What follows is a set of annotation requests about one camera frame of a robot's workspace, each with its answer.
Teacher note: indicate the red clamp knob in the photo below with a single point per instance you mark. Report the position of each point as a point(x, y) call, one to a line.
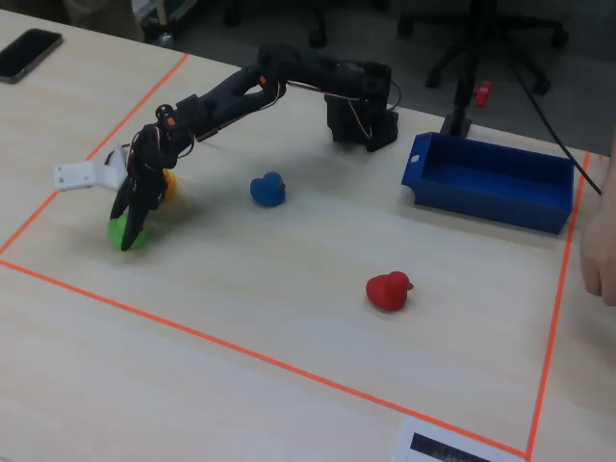
point(482, 93)

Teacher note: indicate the red rubber duck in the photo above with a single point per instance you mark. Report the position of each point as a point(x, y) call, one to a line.
point(387, 291)

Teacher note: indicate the orange tape strip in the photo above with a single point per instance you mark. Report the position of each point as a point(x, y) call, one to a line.
point(96, 146)
point(260, 357)
point(558, 298)

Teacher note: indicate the black camera stand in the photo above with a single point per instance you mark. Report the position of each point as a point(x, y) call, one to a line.
point(459, 101)

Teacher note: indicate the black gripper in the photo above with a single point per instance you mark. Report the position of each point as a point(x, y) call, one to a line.
point(138, 193)

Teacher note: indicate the yellow rubber duck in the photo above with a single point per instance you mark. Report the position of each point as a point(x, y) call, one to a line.
point(169, 185)

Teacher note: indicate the white printed paper sheet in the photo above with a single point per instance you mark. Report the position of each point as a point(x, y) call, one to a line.
point(447, 445)

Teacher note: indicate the black office chair base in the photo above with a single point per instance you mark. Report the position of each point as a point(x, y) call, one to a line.
point(505, 33)

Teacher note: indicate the green rubber duck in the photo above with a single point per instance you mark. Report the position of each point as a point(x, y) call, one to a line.
point(115, 233)

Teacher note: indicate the blue rubber duck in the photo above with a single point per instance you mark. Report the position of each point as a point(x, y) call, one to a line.
point(267, 190)

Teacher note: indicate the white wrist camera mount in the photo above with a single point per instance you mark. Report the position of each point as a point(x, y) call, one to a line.
point(89, 174)

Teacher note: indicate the black smartphone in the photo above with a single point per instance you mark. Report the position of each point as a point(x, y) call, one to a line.
point(26, 54)

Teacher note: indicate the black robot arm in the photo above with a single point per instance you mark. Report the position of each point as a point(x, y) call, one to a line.
point(289, 82)

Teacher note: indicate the person's bare hand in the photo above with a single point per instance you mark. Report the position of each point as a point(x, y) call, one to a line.
point(601, 255)

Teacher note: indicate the blue plastic box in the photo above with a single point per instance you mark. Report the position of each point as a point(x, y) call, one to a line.
point(486, 180)

